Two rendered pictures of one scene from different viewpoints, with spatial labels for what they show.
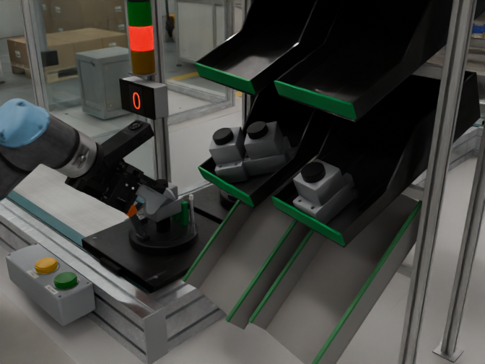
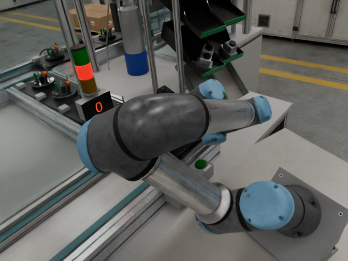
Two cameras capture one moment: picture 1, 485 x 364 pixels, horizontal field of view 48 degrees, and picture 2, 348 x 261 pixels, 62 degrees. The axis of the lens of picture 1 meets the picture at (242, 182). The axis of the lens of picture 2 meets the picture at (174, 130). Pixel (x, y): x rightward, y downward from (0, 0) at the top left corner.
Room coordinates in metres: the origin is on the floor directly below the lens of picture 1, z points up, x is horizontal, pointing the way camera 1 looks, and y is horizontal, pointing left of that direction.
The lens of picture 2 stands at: (0.90, 1.12, 1.71)
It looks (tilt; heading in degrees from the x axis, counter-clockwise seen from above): 36 degrees down; 271
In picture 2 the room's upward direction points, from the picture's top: 6 degrees counter-clockwise
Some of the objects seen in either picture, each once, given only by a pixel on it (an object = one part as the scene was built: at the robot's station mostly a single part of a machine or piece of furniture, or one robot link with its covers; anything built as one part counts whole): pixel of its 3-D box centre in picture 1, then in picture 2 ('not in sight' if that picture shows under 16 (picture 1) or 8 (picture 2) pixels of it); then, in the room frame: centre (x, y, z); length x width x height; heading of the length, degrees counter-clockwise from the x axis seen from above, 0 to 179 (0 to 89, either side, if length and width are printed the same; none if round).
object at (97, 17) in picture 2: not in sight; (97, 20); (2.29, -5.11, 0.20); 1.20 x 0.80 x 0.41; 139
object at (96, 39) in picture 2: not in sight; (105, 32); (1.40, -1.32, 1.01); 0.24 x 0.24 x 0.13; 46
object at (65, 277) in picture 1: (66, 282); (201, 164); (0.82, 0.32, 0.96); 0.04 x 0.04 x 0.02
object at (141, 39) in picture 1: (141, 37); (84, 70); (1.18, 0.22, 1.33); 0.05 x 0.05 x 0.05
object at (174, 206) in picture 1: (165, 196); not in sight; (0.98, 0.15, 1.06); 0.08 x 0.04 x 0.07; 136
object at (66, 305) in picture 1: (49, 280); (189, 181); (0.87, 0.37, 0.93); 0.21 x 0.07 x 0.06; 46
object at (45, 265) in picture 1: (46, 267); not in sight; (0.87, 0.37, 0.96); 0.04 x 0.04 x 0.02
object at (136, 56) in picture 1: (143, 61); (88, 84); (1.18, 0.22, 1.28); 0.05 x 0.05 x 0.05
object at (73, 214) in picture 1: (97, 212); (104, 191); (1.19, 0.36, 0.91); 0.84 x 0.28 x 0.10; 46
